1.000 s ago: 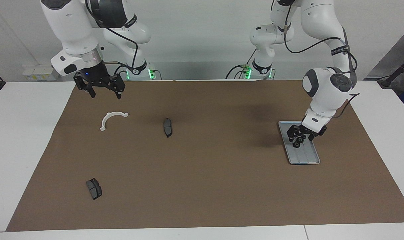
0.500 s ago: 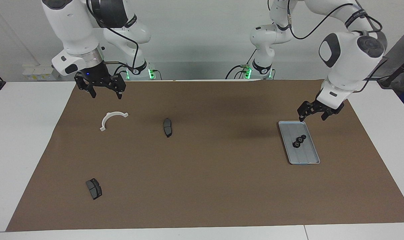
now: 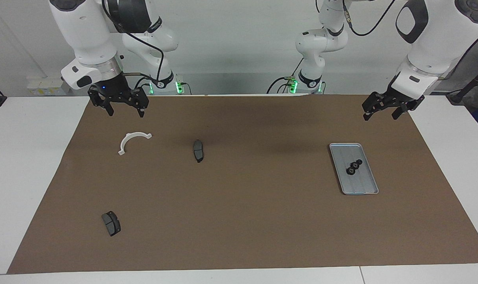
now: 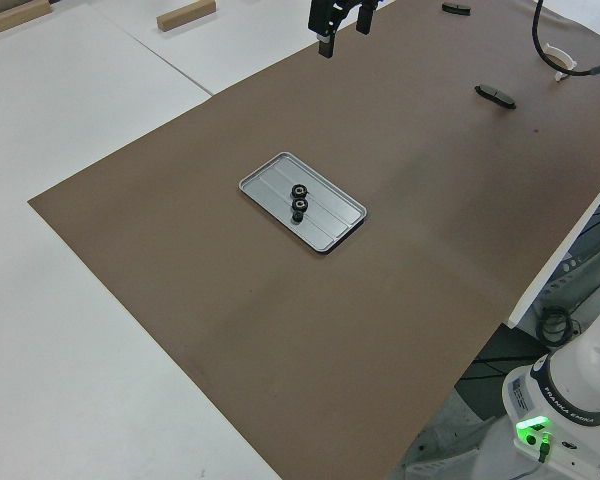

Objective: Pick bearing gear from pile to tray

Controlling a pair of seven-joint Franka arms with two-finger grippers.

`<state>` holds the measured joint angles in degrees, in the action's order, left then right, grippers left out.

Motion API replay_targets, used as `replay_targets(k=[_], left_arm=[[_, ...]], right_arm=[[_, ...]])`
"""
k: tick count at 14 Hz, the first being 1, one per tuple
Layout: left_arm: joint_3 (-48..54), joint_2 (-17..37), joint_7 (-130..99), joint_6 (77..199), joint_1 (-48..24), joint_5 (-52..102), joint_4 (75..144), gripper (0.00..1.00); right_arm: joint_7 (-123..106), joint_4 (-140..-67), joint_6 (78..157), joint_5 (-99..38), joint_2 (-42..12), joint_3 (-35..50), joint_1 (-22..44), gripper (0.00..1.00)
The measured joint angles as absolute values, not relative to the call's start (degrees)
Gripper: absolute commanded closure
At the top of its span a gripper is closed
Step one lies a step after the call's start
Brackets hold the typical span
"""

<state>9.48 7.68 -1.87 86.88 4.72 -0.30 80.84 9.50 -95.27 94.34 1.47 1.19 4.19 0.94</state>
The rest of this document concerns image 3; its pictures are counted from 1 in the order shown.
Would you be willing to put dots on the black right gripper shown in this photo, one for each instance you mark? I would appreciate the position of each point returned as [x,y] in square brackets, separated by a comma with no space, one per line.
[116,92]

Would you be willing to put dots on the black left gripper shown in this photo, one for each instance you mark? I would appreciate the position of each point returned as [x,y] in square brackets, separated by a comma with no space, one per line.
[396,99]

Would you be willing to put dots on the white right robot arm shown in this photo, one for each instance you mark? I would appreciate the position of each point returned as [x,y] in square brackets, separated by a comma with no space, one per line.
[85,35]

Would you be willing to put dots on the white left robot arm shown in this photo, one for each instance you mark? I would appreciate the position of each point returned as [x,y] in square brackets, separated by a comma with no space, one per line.
[432,43]

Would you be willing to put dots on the silver metal tray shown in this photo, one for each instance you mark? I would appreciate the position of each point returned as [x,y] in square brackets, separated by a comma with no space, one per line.
[359,183]

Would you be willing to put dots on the black stand pole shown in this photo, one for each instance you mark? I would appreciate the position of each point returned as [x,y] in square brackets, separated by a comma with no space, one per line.
[458,96]

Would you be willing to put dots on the dark grey brake pad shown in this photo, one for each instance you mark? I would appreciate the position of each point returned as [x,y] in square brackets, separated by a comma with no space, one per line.
[198,150]
[111,224]

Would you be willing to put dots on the brown table mat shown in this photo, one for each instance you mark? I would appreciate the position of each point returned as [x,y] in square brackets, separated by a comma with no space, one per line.
[242,217]

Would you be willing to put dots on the white curved plastic bracket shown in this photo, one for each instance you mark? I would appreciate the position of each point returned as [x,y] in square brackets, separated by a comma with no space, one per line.
[125,141]

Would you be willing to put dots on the white wall socket box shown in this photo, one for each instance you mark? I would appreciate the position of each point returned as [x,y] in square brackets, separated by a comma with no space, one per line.
[45,85]

